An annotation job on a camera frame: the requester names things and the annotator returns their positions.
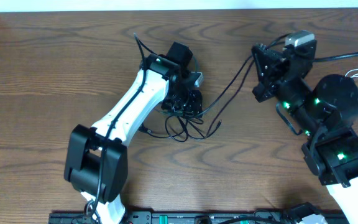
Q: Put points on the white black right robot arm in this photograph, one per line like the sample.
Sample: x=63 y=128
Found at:
x=325 y=114

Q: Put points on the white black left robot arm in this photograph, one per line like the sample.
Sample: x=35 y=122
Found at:
x=96 y=163

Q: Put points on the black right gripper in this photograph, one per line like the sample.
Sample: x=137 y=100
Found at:
x=273 y=69

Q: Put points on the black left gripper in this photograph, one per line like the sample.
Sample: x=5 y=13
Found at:
x=194 y=108

